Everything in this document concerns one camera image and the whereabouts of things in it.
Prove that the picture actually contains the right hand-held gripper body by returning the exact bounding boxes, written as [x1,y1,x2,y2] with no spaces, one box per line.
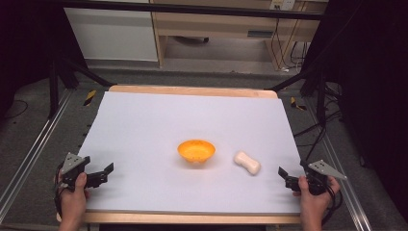
[299,159,348,196]

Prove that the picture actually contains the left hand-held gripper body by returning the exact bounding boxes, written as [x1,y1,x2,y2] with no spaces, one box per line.
[61,152,91,193]

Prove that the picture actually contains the person's right hand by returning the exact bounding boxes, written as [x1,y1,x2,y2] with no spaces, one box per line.
[292,175,342,218]

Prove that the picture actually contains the person's left hand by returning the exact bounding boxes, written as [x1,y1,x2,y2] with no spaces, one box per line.
[59,171,91,223]

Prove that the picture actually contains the cream bone-shaped soap bar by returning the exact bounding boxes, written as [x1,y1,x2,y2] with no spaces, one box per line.
[233,150,262,176]

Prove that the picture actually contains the yellow black striped tape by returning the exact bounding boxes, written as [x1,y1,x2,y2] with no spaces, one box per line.
[290,96,308,112]
[83,89,97,107]

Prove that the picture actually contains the white table sheet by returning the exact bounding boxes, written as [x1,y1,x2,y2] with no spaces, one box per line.
[77,90,303,216]

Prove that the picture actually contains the orange plastic bowl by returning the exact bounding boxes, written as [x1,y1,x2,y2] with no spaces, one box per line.
[177,139,217,164]

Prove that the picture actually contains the black curtain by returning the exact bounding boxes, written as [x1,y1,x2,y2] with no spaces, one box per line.
[0,0,89,120]
[300,0,408,223]

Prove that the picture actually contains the wooden table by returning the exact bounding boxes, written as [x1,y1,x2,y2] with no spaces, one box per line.
[56,84,303,225]

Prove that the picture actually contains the white cabinet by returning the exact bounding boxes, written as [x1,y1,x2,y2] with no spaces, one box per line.
[64,7,159,63]

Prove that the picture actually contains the light wooden desk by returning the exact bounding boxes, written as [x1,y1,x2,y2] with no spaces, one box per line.
[149,0,325,70]

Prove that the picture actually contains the metal floor rail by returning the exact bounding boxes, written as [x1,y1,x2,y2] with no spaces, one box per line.
[303,95,373,231]
[0,89,75,223]

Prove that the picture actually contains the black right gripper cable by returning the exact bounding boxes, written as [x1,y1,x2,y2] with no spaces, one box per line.
[321,183,344,226]

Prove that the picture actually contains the black floor cables bundle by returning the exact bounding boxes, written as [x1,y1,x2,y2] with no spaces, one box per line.
[293,81,344,162]

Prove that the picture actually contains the thin black floor cable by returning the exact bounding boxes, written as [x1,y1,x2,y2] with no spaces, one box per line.
[0,99,30,122]

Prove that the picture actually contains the black frame leg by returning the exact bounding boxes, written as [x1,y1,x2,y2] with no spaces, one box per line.
[265,63,329,127]
[47,57,114,120]

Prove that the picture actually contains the cables under desk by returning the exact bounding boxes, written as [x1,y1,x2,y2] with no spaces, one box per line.
[269,16,310,70]

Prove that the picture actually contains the white wall socket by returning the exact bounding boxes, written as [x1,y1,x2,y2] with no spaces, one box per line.
[269,0,296,11]

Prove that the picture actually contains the black frame crossbar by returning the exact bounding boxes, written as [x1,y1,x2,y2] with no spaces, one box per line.
[60,0,325,21]

